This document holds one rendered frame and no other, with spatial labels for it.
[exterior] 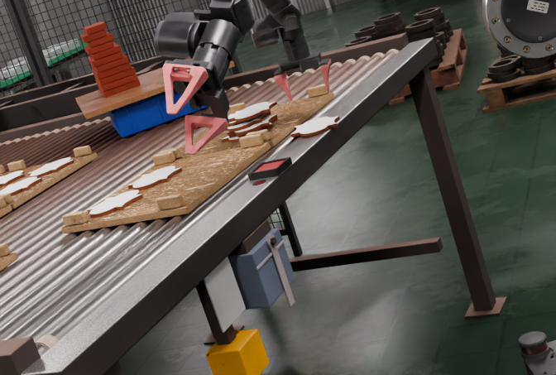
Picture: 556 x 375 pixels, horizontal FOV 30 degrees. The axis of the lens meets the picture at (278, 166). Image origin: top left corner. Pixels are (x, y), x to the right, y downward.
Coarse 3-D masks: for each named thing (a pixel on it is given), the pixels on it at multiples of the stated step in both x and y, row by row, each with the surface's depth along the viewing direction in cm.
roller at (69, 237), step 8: (296, 72) 346; (288, 80) 339; (280, 88) 332; (264, 96) 324; (80, 232) 235; (64, 240) 231; (48, 248) 227; (56, 248) 227; (40, 256) 224; (48, 256) 224; (32, 264) 220; (16, 272) 217; (24, 272) 217; (8, 280) 214; (16, 280) 215; (0, 288) 211
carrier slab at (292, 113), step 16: (320, 96) 286; (272, 112) 287; (288, 112) 280; (304, 112) 273; (208, 128) 293; (272, 128) 266; (288, 128) 261; (208, 144) 272; (224, 144) 266; (240, 144) 260; (272, 144) 253; (176, 160) 266
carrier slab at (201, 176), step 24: (264, 144) 251; (192, 168) 251; (216, 168) 243; (240, 168) 239; (120, 192) 251; (144, 192) 243; (168, 192) 235; (192, 192) 228; (120, 216) 228; (144, 216) 223; (168, 216) 220
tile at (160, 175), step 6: (162, 168) 257; (168, 168) 255; (174, 168) 253; (180, 168) 251; (150, 174) 255; (156, 174) 253; (162, 174) 251; (168, 174) 249; (174, 174) 250; (138, 180) 252; (144, 180) 250; (150, 180) 248; (156, 180) 246; (162, 180) 246; (132, 186) 251; (138, 186) 246; (144, 186) 245; (150, 186) 245
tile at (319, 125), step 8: (312, 120) 264; (320, 120) 261; (328, 120) 259; (336, 120) 260; (296, 128) 260; (304, 128) 258; (312, 128) 255; (320, 128) 253; (328, 128) 255; (296, 136) 256; (304, 136) 253
